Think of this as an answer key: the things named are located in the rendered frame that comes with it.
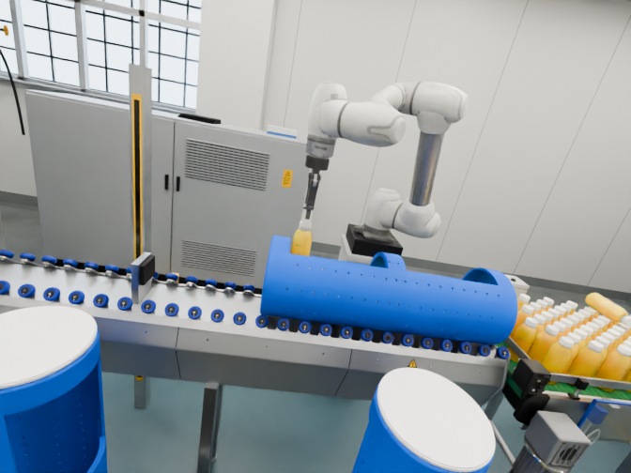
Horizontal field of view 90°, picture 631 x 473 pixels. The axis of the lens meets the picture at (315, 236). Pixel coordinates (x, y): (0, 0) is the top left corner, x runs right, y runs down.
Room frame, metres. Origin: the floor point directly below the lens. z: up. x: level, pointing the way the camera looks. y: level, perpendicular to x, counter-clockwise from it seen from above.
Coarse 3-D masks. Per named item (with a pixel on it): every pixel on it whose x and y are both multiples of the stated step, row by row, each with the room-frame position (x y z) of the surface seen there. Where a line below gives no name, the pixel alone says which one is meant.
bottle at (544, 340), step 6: (540, 336) 1.05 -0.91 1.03; (546, 336) 1.04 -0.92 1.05; (552, 336) 1.03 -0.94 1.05; (534, 342) 1.06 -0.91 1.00; (540, 342) 1.04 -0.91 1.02; (546, 342) 1.03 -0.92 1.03; (552, 342) 1.02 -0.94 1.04; (534, 348) 1.04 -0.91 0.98; (540, 348) 1.03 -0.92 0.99; (546, 348) 1.02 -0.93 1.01; (528, 354) 1.06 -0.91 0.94; (534, 354) 1.04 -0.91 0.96; (540, 354) 1.02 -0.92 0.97; (540, 360) 1.02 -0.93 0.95
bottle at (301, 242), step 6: (300, 228) 1.00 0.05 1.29; (300, 234) 0.99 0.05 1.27; (306, 234) 0.99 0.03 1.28; (294, 240) 0.99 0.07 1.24; (300, 240) 0.98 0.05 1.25; (306, 240) 0.99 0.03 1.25; (294, 246) 0.99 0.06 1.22; (300, 246) 0.98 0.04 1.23; (306, 246) 0.99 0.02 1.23; (294, 252) 0.99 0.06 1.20; (300, 252) 0.98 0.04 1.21; (306, 252) 0.99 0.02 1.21
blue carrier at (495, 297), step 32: (288, 256) 0.93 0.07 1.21; (384, 256) 1.05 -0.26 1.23; (288, 288) 0.87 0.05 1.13; (320, 288) 0.89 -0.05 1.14; (352, 288) 0.91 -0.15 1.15; (384, 288) 0.93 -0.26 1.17; (416, 288) 0.95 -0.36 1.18; (448, 288) 0.97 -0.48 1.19; (480, 288) 1.00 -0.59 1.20; (512, 288) 1.03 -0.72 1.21; (320, 320) 0.91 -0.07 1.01; (352, 320) 0.91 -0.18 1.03; (384, 320) 0.91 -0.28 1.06; (416, 320) 0.92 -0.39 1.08; (448, 320) 0.93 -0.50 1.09; (480, 320) 0.94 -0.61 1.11; (512, 320) 0.96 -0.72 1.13
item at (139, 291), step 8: (144, 256) 0.97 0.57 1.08; (152, 256) 0.99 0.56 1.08; (136, 264) 0.91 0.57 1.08; (144, 264) 0.93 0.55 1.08; (152, 264) 0.98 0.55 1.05; (136, 272) 0.91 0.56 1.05; (144, 272) 0.92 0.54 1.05; (152, 272) 0.98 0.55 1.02; (136, 280) 0.91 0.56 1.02; (144, 280) 0.92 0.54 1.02; (136, 288) 0.91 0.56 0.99; (144, 288) 0.95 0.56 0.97; (136, 296) 0.91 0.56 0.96; (144, 296) 0.95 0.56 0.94
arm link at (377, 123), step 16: (384, 96) 1.29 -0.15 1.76; (400, 96) 1.37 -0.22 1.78; (352, 112) 0.92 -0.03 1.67; (368, 112) 0.90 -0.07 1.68; (384, 112) 0.89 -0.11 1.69; (352, 128) 0.91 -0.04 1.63; (368, 128) 0.88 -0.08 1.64; (384, 128) 0.87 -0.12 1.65; (400, 128) 0.89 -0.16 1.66; (368, 144) 0.91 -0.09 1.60; (384, 144) 0.89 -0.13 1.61
